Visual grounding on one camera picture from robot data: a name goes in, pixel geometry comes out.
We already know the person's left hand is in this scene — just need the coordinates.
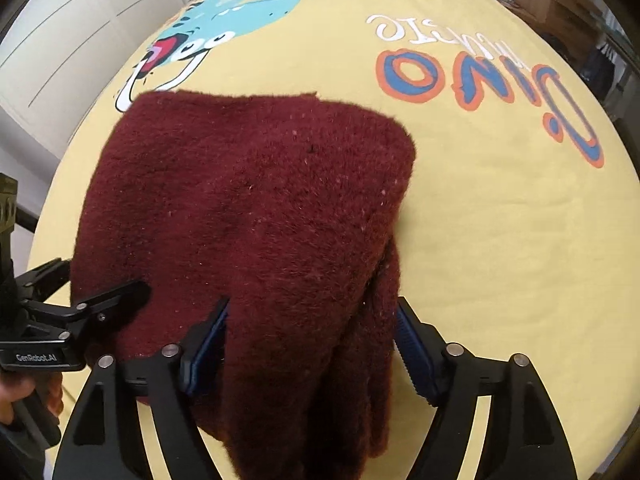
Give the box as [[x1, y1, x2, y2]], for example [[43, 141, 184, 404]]
[[0, 371, 66, 428]]

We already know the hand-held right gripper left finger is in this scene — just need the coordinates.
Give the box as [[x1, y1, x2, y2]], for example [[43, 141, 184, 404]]
[[52, 296, 232, 480]]

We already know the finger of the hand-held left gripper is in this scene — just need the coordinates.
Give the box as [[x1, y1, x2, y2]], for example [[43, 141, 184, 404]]
[[22, 280, 153, 347], [14, 257, 74, 306]]

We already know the dark red knitted sweater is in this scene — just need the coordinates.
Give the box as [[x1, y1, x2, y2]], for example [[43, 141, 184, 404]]
[[69, 90, 417, 470]]

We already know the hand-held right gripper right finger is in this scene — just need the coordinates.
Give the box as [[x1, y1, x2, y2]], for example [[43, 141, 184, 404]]
[[395, 296, 580, 480]]

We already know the yellow printed bed sheet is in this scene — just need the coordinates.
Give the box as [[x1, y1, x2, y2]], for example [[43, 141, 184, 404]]
[[27, 0, 640, 480]]

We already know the dark cloth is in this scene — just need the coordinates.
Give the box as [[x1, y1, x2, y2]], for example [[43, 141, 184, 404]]
[[580, 42, 629, 109]]

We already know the white panelled wardrobe door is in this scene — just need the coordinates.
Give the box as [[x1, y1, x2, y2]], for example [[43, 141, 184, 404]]
[[0, 0, 202, 133]]

